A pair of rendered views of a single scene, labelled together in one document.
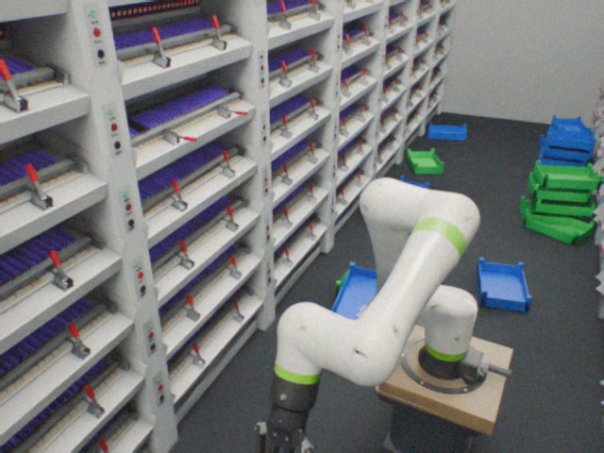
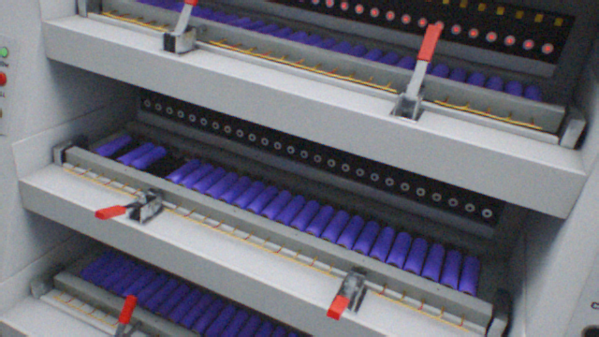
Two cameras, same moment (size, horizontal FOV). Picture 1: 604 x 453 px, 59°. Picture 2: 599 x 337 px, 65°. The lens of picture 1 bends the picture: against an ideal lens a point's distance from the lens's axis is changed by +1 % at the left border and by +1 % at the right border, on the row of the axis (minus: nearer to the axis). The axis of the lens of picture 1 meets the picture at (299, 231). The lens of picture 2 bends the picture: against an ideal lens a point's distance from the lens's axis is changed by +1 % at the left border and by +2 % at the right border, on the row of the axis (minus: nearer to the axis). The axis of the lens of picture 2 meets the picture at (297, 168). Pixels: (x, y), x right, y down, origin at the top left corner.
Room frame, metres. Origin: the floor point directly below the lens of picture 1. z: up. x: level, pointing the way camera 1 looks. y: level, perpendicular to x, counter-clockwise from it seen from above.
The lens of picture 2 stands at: (1.47, -0.21, 1.19)
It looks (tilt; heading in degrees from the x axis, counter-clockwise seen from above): 11 degrees down; 82
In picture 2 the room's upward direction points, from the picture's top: 15 degrees clockwise
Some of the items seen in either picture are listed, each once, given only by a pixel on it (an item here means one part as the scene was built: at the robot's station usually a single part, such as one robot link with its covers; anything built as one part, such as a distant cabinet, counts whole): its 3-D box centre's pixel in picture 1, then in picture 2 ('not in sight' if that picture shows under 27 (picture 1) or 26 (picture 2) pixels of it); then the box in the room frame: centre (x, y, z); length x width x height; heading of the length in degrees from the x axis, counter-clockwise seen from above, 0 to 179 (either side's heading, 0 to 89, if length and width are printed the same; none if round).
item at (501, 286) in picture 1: (502, 283); not in sight; (2.05, -0.95, 0.04); 0.30 x 0.20 x 0.08; 166
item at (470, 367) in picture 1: (462, 360); not in sight; (1.18, -0.48, 0.36); 0.26 x 0.15 x 0.06; 61
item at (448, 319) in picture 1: (445, 320); not in sight; (1.21, -0.42, 0.49); 0.16 x 0.13 x 0.19; 57
